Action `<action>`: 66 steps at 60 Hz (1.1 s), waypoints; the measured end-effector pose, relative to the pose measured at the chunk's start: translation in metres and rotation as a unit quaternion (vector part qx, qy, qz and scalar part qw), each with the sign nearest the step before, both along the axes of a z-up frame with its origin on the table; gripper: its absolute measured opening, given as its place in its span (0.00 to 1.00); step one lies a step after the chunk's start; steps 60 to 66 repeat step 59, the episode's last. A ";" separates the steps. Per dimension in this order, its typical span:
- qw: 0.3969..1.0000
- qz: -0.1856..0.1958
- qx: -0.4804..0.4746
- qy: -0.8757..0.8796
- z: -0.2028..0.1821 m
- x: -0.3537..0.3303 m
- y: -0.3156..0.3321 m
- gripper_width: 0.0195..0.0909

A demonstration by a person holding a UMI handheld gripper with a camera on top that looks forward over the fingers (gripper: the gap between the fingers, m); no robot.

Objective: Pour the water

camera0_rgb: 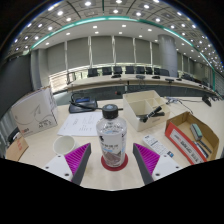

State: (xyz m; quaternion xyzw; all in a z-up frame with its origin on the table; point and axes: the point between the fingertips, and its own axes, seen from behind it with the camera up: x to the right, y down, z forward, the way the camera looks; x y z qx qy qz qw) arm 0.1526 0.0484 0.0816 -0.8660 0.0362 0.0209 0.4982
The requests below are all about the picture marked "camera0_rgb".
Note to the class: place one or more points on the clear water bottle black cap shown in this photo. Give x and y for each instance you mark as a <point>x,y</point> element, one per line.
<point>111,136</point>

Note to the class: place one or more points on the round ceiling lights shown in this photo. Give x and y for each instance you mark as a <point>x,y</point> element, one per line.
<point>87,3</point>

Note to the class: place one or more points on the white desk organizer box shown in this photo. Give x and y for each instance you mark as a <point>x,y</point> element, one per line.
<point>136,105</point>

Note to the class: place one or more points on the large white paper carton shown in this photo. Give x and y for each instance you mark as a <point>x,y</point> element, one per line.
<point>33,113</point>

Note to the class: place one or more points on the black desk microphone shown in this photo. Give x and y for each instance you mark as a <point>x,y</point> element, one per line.
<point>206,100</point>

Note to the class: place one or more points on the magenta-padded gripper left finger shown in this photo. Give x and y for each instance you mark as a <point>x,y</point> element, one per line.
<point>77,159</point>

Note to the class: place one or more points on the row of black office chairs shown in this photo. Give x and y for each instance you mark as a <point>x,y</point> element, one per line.
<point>130,70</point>

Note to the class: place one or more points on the flat brown cardboard sheet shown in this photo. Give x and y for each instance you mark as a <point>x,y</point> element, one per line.
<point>16,150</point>

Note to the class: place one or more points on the flat round red coaster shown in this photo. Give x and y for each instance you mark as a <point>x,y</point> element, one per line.
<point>115,168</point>

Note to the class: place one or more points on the black desk conference console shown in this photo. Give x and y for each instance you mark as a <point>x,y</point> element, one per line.
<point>81,106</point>

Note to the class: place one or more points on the black electronic device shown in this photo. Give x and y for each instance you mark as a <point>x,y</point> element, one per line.
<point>13,135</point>

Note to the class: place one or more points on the brown cardboard box red label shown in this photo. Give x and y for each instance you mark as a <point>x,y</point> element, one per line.
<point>180,140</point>

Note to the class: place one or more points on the long curved conference desk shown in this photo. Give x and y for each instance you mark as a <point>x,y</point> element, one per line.
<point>133,80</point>

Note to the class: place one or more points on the grey-green eraser block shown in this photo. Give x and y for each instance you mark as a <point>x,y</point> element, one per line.
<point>196,131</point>

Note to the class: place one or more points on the white printed paper sheet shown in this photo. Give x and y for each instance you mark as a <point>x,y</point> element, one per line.
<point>78,124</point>

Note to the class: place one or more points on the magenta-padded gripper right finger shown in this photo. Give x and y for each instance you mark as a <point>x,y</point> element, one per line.
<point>146,159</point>

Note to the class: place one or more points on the black marker pen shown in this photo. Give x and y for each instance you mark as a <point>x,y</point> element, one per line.
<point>151,113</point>

